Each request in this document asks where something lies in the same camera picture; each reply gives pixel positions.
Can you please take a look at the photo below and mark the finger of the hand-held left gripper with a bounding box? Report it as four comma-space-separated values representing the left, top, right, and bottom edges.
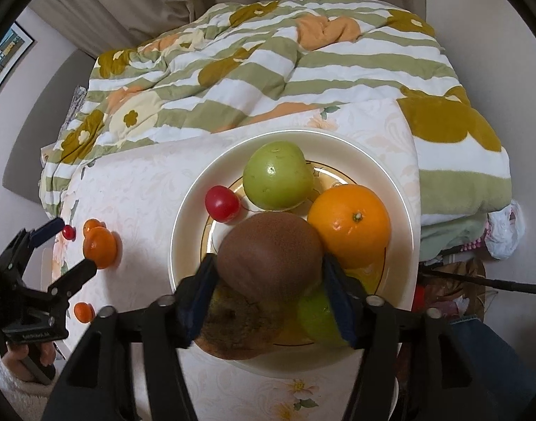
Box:
48, 258, 99, 300
29, 217, 65, 247

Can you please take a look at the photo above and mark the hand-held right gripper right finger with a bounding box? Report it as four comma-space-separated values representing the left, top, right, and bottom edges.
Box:
323, 256, 501, 421

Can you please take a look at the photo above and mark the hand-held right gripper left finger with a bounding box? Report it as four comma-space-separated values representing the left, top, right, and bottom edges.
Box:
40, 252, 220, 421

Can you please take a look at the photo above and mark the green apple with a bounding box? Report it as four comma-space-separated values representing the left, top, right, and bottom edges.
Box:
296, 287, 350, 347
243, 140, 315, 211

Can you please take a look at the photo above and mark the large orange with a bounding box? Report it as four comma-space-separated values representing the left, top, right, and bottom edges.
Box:
83, 227, 117, 270
307, 184, 392, 269

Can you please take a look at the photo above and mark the red apple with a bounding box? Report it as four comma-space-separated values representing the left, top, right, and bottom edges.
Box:
193, 283, 286, 360

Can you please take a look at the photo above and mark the brown kiwi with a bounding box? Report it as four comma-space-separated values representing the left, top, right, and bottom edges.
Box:
216, 211, 325, 303

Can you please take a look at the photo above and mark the cream cartoon print bowl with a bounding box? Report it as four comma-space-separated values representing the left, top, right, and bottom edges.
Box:
169, 129, 422, 378

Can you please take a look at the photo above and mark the person's left forearm white sleeve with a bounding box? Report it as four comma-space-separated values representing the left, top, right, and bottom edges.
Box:
0, 353, 56, 421

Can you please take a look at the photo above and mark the person's left hand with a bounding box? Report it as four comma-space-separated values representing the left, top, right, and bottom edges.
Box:
2, 341, 59, 386

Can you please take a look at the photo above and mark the grey upholstered headboard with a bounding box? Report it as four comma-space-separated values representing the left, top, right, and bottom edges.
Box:
2, 48, 98, 205

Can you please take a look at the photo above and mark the white floral tablecloth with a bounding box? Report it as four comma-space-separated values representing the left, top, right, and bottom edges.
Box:
51, 99, 422, 421

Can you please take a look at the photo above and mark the grey patterned pillow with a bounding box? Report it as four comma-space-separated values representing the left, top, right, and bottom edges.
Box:
64, 85, 89, 128

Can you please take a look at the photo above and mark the person's leg in jeans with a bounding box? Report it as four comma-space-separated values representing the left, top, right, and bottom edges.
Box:
397, 316, 536, 421

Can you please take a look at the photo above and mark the white plastic bag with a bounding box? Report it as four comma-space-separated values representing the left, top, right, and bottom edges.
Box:
485, 199, 527, 259

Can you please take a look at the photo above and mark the green striped floral blanket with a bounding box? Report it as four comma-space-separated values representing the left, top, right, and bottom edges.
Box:
38, 0, 514, 229

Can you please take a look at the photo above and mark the black cable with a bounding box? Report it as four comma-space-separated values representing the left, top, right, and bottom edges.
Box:
419, 267, 536, 296

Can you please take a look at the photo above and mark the framed wall poster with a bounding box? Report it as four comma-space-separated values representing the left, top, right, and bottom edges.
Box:
0, 22, 35, 108

